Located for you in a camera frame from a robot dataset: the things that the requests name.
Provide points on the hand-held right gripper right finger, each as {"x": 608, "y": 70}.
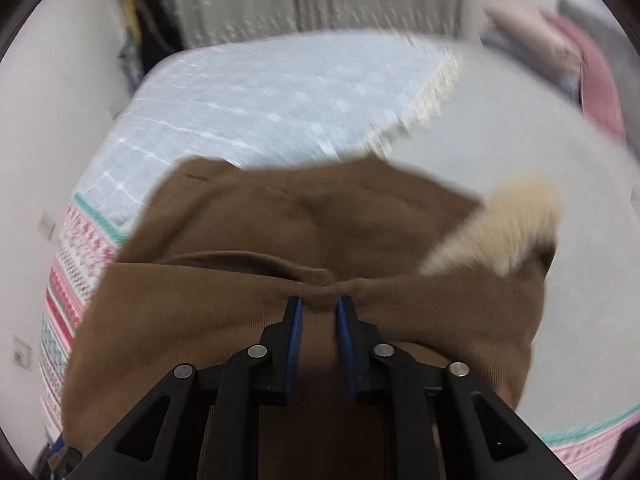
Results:
{"x": 344, "y": 345}

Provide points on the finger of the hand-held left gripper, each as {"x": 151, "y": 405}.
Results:
{"x": 62, "y": 455}

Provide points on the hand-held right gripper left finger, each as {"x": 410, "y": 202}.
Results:
{"x": 295, "y": 345}

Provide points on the brown coat with fur collar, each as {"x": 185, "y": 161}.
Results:
{"x": 225, "y": 310}

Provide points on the pink patterned blanket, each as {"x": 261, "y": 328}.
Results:
{"x": 75, "y": 280}

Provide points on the light blue quilted mattress pad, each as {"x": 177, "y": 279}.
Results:
{"x": 260, "y": 110}

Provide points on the bed with grey sheet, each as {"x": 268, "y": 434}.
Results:
{"x": 550, "y": 170}

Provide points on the blue-grey pillow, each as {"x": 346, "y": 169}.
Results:
{"x": 570, "y": 87}

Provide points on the grey dotted curtain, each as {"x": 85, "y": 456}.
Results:
{"x": 320, "y": 0}

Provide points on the pink pillow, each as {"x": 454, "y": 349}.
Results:
{"x": 600, "y": 90}

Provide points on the beige pillow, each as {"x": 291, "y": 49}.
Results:
{"x": 530, "y": 35}

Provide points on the white wall socket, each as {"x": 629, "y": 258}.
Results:
{"x": 47, "y": 226}
{"x": 21, "y": 352}

